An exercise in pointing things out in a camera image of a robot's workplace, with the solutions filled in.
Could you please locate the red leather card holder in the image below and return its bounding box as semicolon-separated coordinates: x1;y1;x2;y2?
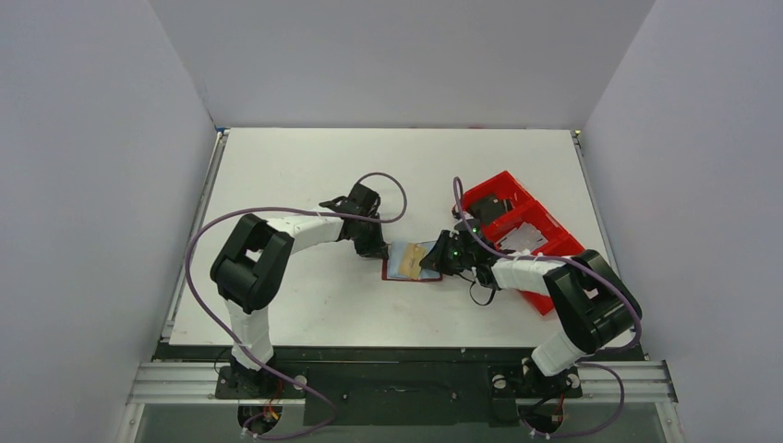
381;241;442;282

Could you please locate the aluminium frame rail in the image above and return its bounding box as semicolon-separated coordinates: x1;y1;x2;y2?
127;361;677;405

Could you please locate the white card in tray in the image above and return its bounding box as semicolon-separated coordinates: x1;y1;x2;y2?
498;222;548;252

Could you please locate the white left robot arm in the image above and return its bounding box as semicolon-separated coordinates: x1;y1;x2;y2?
210;184;389;374

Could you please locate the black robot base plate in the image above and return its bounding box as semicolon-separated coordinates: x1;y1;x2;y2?
214;346;583;427

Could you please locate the red plastic divided tray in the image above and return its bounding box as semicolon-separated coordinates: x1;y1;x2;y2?
458;170;588;317

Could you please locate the black card in tray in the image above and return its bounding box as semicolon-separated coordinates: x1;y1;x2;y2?
468;194;513;225

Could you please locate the gold card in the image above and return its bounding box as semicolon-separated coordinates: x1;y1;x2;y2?
398;243;428;280

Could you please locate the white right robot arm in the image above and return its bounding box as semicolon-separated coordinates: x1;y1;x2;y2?
419;220;643;377

